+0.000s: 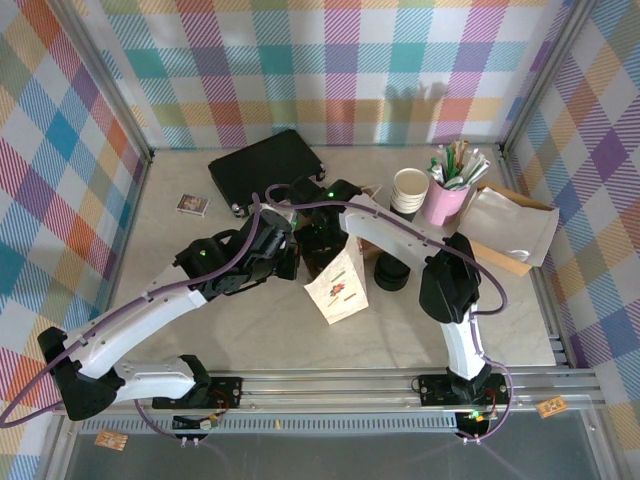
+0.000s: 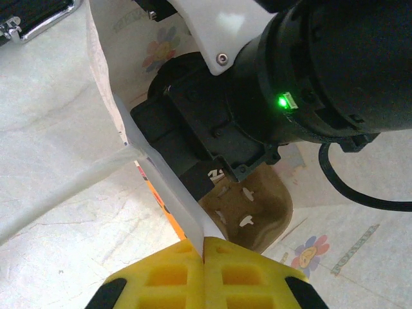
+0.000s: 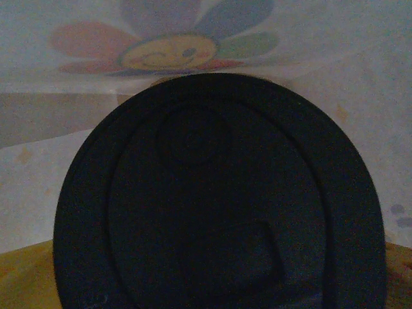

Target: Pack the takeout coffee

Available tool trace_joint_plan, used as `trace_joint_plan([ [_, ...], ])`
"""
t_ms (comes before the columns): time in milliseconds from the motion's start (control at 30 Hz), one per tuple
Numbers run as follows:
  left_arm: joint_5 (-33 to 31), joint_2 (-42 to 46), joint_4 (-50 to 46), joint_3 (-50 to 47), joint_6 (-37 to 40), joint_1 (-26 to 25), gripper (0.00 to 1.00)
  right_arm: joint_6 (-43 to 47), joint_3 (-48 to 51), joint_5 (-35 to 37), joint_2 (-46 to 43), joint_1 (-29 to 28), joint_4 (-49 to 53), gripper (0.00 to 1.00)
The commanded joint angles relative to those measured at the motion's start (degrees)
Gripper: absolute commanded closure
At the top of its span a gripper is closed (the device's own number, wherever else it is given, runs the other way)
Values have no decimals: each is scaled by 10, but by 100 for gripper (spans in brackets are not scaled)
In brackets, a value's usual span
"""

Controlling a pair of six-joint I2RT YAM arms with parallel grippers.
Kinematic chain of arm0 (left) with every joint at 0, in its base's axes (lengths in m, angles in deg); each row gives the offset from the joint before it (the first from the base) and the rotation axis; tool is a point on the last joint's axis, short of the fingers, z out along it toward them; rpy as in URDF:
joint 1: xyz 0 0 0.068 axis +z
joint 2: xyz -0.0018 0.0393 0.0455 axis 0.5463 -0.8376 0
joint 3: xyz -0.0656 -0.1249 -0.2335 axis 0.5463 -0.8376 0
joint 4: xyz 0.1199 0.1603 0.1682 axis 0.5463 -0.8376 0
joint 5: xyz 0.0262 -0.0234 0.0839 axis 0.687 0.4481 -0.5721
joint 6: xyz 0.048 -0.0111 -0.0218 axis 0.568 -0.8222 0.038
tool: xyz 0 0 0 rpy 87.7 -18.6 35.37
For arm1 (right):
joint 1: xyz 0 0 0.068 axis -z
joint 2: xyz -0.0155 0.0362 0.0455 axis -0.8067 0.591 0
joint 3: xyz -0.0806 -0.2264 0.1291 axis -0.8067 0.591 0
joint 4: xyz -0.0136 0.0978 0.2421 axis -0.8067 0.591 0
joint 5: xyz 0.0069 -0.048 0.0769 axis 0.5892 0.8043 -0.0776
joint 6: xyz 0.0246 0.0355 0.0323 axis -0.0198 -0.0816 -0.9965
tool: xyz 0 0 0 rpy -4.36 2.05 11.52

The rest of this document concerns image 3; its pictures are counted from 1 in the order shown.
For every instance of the black plastic cup lid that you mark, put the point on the black plastic cup lid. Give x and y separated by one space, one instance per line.
209 193

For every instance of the white flower print paper bag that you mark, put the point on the white flower print paper bag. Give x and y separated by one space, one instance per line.
64 161

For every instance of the brown cardboard cup carrier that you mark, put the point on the brown cardboard cup carrier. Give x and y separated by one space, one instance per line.
25 277

